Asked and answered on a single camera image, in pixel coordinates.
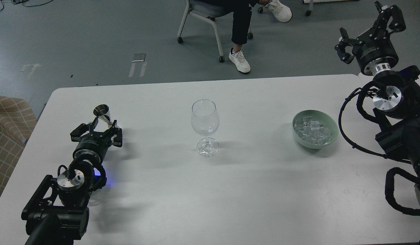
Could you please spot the seated person in black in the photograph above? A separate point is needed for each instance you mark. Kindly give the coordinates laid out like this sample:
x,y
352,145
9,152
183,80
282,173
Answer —
x,y
241,21

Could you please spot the green bowl of ice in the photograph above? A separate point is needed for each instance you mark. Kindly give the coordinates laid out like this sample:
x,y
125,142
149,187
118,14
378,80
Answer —
x,y
314,129

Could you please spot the clear wine glass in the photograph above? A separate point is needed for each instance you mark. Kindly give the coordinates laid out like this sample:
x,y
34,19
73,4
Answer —
x,y
205,121

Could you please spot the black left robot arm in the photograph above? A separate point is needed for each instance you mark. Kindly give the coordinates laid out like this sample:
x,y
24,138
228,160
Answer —
x,y
58,213

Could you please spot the steel cocktail jigger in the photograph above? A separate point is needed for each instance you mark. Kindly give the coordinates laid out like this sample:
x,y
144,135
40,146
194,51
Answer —
x,y
102,112

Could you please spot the grey tape on floor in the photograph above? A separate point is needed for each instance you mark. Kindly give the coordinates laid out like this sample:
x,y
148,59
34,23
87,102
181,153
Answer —
x,y
138,64

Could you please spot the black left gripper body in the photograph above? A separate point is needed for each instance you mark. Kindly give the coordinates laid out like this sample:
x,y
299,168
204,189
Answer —
x,y
95,145

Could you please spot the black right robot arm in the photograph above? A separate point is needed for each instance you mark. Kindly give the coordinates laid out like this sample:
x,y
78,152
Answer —
x,y
391,99

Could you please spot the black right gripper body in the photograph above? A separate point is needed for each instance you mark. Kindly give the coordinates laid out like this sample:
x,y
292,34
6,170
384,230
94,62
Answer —
x,y
374,49

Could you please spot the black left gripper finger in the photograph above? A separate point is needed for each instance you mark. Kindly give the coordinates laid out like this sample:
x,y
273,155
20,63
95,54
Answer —
x,y
80,131
115,135

